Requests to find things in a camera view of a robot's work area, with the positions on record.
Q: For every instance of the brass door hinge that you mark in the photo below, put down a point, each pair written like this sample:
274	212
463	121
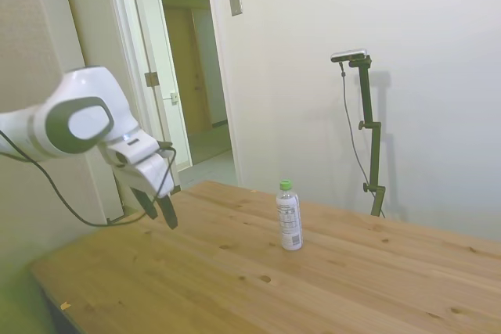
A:
151	79

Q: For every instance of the white door frame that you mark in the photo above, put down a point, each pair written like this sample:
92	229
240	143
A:
133	36

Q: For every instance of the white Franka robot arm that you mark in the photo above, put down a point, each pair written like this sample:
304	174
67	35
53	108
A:
90	87

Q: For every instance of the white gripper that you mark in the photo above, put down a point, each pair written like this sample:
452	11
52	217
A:
145	166

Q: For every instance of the water bottle with green cap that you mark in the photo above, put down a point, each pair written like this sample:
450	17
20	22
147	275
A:
289	220

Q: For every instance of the white door with knob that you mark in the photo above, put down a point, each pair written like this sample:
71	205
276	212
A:
90	17

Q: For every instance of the dark jointed camera stand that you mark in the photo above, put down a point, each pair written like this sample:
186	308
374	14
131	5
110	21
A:
366	91

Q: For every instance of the wooden hallway door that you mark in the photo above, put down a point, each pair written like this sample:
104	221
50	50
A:
182	76

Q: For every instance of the grey metal wall plate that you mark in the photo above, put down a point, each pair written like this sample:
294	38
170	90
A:
236	1

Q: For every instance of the grey stereo camera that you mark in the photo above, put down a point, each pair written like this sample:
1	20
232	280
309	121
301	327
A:
349	55

